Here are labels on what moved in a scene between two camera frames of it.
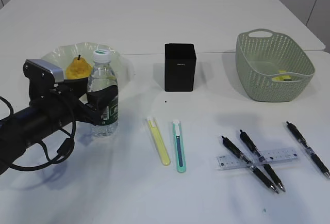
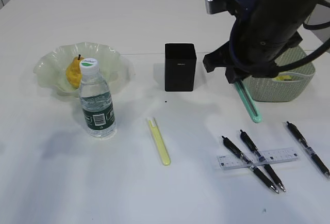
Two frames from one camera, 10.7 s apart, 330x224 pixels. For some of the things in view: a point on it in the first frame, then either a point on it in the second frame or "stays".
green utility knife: (180, 153) to (249, 100)
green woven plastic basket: (270, 67) stays
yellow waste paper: (280, 78) stays
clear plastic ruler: (257, 158) stays
